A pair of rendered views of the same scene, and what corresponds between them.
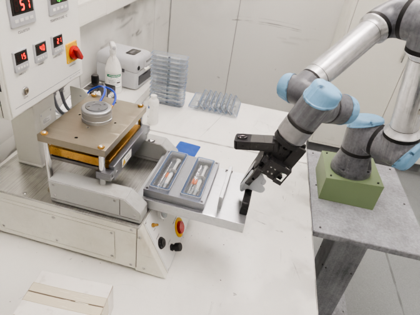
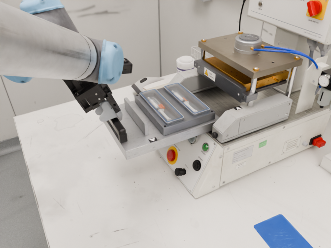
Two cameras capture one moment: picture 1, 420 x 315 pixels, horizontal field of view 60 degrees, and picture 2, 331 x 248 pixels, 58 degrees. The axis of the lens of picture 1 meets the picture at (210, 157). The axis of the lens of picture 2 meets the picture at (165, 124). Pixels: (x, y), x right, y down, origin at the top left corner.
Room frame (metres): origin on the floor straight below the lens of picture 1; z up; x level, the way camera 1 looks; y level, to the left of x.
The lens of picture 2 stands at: (1.42, -0.38, 1.46)
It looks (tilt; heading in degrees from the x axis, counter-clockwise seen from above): 36 degrees down; 145
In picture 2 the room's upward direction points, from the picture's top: 1 degrees counter-clockwise
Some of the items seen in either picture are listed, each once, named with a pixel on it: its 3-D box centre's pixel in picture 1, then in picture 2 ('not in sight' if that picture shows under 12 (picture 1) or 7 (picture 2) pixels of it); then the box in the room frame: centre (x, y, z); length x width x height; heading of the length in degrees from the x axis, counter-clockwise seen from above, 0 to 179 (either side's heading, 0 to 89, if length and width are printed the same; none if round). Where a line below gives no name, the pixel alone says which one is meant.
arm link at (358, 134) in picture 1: (364, 132); not in sight; (1.20, -0.54, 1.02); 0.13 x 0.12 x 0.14; 41
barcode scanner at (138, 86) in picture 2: not in sight; (152, 83); (0.35, 0.29, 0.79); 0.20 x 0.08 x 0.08; 84
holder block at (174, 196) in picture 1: (184, 178); (173, 106); (0.81, 0.06, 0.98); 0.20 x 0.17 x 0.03; 172
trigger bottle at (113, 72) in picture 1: (113, 68); not in sight; (1.69, 0.54, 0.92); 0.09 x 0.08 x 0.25; 25
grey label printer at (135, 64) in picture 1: (125, 65); not in sight; (1.85, 0.53, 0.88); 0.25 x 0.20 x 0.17; 78
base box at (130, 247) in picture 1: (105, 192); (237, 125); (0.87, 0.31, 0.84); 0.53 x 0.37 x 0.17; 82
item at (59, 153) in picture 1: (99, 130); (246, 63); (0.86, 0.32, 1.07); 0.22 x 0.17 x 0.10; 172
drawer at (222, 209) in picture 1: (199, 185); (158, 113); (0.81, 0.02, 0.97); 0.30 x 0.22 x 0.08; 82
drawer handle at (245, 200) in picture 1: (248, 192); (113, 121); (0.79, -0.12, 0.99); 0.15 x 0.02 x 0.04; 172
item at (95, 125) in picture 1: (90, 121); (258, 57); (0.87, 0.35, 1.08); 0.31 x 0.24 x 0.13; 172
